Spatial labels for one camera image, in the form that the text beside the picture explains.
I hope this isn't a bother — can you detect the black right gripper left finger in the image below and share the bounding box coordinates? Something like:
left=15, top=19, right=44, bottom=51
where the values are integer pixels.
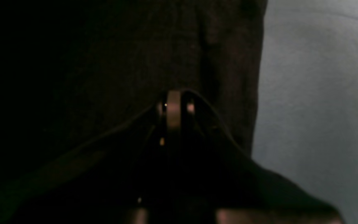
left=98, top=90, right=181, bottom=224

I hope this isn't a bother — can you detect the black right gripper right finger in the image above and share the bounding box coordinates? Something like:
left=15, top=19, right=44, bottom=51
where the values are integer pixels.
left=181, top=90, right=344, bottom=224

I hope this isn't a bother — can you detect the blue table cloth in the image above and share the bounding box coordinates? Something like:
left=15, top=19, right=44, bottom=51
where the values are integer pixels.
left=253, top=0, right=358, bottom=224

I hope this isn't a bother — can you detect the dark grey T-shirt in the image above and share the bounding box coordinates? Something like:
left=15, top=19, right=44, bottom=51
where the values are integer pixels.
left=0, top=0, right=268, bottom=224

